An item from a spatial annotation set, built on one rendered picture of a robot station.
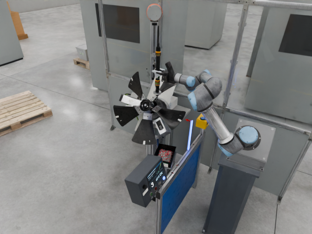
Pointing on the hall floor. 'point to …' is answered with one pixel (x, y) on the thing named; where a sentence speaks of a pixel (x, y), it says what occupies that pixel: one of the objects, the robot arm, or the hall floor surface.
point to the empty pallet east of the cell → (21, 111)
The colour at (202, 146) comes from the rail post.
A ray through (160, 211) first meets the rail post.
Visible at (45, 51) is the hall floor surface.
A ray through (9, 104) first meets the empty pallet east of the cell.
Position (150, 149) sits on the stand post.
